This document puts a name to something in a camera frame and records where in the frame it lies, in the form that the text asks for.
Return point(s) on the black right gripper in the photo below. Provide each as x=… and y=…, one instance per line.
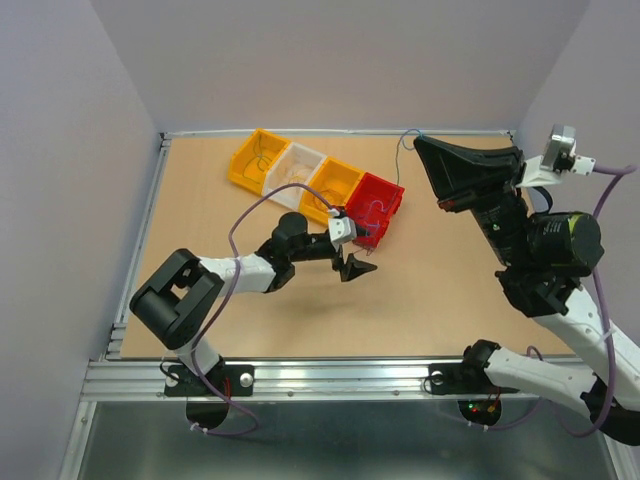
x=465, y=178

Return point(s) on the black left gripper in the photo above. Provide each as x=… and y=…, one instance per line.
x=354, y=267

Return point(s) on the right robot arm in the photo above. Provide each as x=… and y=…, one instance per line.
x=544, y=257

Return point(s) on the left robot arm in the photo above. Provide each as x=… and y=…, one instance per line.
x=175, y=300

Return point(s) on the red bin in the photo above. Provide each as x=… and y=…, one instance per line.
x=372, y=206

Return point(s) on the near yellow bin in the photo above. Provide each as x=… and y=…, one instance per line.
x=335, y=181

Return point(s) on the yellow bin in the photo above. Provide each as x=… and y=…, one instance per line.
x=335, y=181
x=250, y=163

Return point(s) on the white bin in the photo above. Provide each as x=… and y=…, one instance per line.
x=296, y=164

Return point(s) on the far yellow bin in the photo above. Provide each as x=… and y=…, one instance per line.
x=250, y=163

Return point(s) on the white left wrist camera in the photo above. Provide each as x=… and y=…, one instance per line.
x=342, y=229

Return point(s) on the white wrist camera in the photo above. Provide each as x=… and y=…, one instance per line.
x=342, y=229
x=558, y=158

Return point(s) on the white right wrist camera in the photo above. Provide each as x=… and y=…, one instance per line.
x=558, y=158

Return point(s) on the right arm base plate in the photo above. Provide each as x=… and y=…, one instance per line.
x=480, y=401

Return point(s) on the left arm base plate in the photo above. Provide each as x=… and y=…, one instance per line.
x=205, y=411

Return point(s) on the aluminium table frame rail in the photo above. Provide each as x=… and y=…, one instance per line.
x=342, y=361

